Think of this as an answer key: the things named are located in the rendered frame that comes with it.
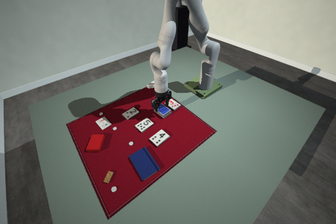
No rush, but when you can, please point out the dark red cloth mat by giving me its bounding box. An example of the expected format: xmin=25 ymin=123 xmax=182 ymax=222
xmin=69 ymin=88 xmax=213 ymax=214

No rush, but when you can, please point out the red rectangular tile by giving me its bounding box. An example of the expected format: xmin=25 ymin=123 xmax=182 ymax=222
xmin=86 ymin=134 xmax=105 ymax=152

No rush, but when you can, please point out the dark red fabric mat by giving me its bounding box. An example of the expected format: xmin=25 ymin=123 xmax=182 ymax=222
xmin=66 ymin=87 xmax=216 ymax=219

